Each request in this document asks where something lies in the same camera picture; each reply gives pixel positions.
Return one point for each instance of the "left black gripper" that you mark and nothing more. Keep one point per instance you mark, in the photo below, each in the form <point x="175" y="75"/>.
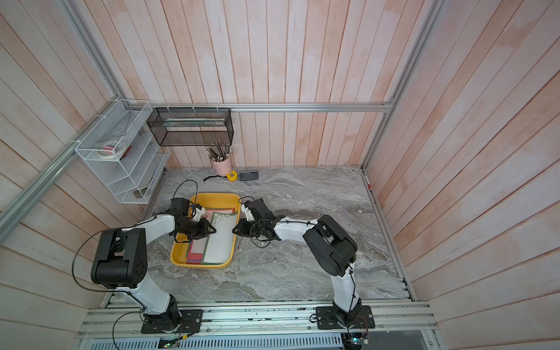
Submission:
<point x="204" y="230"/>

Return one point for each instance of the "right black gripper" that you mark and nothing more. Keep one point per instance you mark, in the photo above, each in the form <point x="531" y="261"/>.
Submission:
<point x="243" y="227"/>

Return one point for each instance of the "red bordered stationery paper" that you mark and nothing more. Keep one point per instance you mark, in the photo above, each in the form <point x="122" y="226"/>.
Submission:
<point x="196" y="250"/>

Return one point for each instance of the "green bordered stationery paper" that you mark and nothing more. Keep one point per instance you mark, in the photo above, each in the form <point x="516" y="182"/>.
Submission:
<point x="220" y="244"/>

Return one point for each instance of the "yellow plastic storage tray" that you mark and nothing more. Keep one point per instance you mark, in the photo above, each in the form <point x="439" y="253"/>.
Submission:
<point x="208" y="201"/>

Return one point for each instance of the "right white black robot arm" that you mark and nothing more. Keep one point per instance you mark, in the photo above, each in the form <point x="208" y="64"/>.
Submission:
<point x="333" y="248"/>

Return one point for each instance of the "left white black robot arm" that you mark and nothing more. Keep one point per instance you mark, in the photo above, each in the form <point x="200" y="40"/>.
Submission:
<point x="120" y="264"/>

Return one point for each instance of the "yellow tape measure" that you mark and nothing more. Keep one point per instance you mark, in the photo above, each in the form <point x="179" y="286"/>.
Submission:
<point x="232" y="176"/>

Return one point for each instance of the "pink pencil cup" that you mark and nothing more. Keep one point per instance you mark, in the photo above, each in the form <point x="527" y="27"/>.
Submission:
<point x="222" y="168"/>

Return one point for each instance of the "pencils bundle in cup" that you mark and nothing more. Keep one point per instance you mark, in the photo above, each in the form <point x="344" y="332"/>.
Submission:
<point x="218" y="151"/>

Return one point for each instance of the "tape roll on shelf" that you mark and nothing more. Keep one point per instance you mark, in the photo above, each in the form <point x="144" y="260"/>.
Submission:
<point x="112" y="149"/>

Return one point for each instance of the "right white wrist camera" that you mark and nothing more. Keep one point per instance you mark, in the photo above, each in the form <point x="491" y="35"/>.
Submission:
<point x="249" y="212"/>

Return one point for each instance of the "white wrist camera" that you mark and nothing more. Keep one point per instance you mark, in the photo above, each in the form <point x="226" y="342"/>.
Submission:
<point x="249" y="212"/>
<point x="197" y="212"/>

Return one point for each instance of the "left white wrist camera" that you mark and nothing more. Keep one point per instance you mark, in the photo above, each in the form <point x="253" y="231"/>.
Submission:
<point x="197" y="212"/>

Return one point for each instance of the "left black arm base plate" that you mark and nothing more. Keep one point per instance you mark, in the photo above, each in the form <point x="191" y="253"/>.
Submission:
<point x="180" y="321"/>

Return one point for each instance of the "black mesh wall basket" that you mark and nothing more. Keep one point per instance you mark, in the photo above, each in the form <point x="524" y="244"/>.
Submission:
<point x="191" y="126"/>

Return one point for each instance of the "white wire shelf rack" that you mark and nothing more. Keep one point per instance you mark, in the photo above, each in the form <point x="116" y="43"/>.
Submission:
<point x="133" y="178"/>

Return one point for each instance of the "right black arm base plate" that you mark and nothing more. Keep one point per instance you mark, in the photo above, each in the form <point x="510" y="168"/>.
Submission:
<point x="334" y="318"/>

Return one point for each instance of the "aluminium front rail frame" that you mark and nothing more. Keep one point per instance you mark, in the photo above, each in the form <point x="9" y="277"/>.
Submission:
<point x="263" y="325"/>

